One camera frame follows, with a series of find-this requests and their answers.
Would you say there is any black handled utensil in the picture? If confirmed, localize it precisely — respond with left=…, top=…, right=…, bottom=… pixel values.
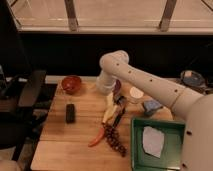
left=113, top=96, right=127, bottom=128

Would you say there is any purple bowl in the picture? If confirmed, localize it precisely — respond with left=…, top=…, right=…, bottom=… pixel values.
left=113, top=79, right=122, bottom=95

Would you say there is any white crumpled cloth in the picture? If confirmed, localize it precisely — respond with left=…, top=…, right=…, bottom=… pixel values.
left=142, top=126, right=164, bottom=158

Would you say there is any red-brown bowl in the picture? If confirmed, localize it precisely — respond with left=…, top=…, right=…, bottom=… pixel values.
left=61, top=75, right=82, bottom=95

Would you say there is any black eraser block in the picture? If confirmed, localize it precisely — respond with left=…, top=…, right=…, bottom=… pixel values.
left=66, top=104, right=75, bottom=123

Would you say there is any dark grape bunch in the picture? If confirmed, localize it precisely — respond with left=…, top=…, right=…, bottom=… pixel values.
left=104, top=125, right=127, bottom=157

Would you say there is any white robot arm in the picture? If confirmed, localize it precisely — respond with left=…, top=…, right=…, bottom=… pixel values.
left=96, top=50, right=213, bottom=171

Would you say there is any green plastic tray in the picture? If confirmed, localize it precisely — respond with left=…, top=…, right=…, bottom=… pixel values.
left=131, top=118, right=185, bottom=171

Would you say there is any grey round device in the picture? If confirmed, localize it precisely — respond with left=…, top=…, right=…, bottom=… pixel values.
left=180, top=70, right=205, bottom=88

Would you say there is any blue sponge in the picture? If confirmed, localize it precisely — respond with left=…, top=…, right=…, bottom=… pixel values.
left=143, top=100, right=163, bottom=116

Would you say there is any black office chair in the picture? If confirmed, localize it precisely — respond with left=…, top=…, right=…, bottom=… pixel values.
left=0, top=0, right=46, bottom=161

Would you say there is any orange carrot toy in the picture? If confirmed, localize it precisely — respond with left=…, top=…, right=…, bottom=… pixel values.
left=88, top=127, right=105, bottom=147

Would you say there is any yellow banana toy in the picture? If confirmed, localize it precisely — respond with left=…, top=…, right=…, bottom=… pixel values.
left=102, top=93, right=117, bottom=123

